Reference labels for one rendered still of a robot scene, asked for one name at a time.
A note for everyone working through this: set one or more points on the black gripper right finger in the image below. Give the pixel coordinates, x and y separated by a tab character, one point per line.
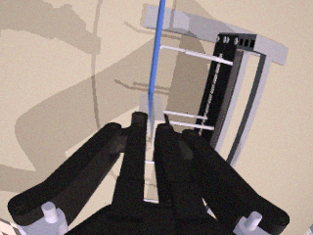
233	202

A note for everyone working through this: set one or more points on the grey patch panel rack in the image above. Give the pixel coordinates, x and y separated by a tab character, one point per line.
222	73

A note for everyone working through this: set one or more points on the blue cable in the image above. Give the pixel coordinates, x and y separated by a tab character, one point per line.
155	54

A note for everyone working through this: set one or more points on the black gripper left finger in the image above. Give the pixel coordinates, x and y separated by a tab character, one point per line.
51	206

